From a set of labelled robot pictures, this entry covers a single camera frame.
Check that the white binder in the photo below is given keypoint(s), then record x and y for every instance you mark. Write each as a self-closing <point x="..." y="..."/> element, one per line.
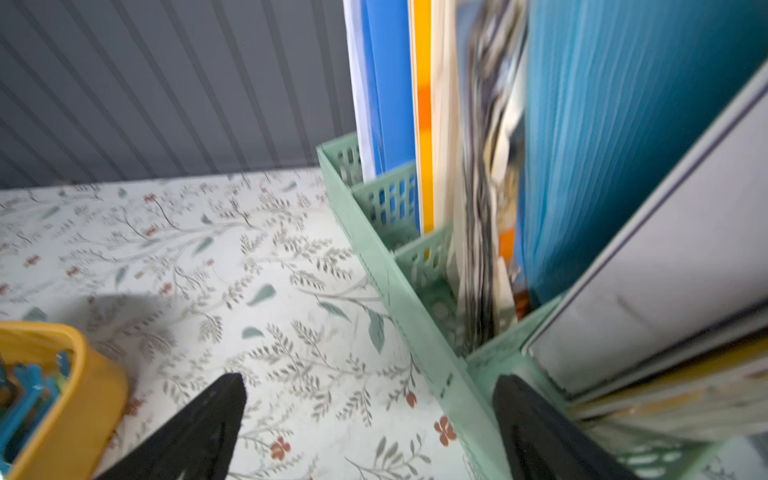
<point x="687" y="272"/>

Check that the green plastic file organizer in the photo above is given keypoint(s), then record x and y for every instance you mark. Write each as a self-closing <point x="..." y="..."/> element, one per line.
<point x="664" y="426"/>

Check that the orange yellow book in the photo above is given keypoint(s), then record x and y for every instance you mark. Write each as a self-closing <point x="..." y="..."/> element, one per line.
<point x="419" y="13"/>

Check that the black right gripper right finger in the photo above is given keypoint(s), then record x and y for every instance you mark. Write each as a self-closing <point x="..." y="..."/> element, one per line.
<point x="541" y="443"/>

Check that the light blue hand rake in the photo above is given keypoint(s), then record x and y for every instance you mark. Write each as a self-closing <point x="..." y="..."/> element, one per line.
<point x="27" y="396"/>

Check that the yellow plastic storage box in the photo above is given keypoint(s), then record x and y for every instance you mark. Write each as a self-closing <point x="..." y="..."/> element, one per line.
<point x="71" y="439"/>

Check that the blue folder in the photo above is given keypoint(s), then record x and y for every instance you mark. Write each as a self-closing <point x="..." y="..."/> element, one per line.
<point x="378" y="43"/>

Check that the teal folder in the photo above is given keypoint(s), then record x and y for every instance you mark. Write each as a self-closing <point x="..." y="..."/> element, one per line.
<point x="617" y="92"/>

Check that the stack of magazines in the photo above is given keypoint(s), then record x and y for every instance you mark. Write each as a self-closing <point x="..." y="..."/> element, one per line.
<point x="478" y="60"/>

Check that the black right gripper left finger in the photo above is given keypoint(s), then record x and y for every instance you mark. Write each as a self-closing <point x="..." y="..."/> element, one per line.
<point x="198" y="442"/>

